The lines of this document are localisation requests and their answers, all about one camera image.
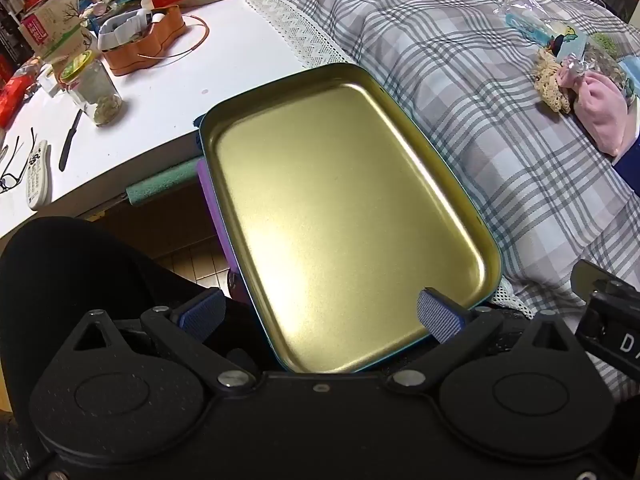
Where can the dark blue cloth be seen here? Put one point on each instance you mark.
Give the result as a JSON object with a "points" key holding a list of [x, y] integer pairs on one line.
{"points": [[627, 170]]}

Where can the blue printed herb sachet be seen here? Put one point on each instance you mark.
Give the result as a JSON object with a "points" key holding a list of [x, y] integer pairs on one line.
{"points": [[602, 60]]}

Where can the white remote control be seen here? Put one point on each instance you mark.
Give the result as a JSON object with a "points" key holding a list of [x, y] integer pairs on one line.
{"points": [[37, 175]]}

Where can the gold metal tin tray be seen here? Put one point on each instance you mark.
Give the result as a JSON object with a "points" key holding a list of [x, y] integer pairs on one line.
{"points": [[350, 210]]}

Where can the brown paper bag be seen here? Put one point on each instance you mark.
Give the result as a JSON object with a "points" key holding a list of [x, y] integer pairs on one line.
{"points": [[55, 20]]}

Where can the packaged white sponge brush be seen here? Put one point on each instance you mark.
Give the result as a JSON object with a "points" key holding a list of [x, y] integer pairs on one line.
{"points": [[525, 25]]}

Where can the red snack packet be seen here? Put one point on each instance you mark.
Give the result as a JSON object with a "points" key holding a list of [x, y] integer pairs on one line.
{"points": [[10, 100]]}

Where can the grey plaid blanket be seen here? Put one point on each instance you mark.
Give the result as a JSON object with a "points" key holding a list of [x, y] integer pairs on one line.
{"points": [[425, 60]]}

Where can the cream crocheted cloth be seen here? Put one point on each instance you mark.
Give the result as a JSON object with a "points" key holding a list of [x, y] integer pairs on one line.
{"points": [[550, 85]]}

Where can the black eyeglasses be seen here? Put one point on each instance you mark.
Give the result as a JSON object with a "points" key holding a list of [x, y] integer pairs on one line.
{"points": [[10, 180]]}

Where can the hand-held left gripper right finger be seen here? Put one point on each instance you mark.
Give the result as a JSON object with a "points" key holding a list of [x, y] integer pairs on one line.
{"points": [[440, 317]]}

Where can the pink cloth pouch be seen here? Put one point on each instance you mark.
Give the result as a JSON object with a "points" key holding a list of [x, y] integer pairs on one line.
{"points": [[602, 110]]}

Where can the person's black trouser leg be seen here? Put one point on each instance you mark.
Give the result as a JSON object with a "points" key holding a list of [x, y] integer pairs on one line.
{"points": [[60, 270]]}

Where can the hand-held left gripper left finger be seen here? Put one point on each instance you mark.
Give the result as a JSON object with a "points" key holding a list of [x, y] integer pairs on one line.
{"points": [[200, 315]]}

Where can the glass jar green lid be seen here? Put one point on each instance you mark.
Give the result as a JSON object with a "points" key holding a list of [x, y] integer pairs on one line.
{"points": [[97, 95]]}

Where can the orange metal tin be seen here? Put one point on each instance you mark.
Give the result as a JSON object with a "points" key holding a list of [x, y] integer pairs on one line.
{"points": [[135, 57]]}

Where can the green foam tube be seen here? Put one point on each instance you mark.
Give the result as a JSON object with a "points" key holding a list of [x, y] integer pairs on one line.
{"points": [[160, 185]]}

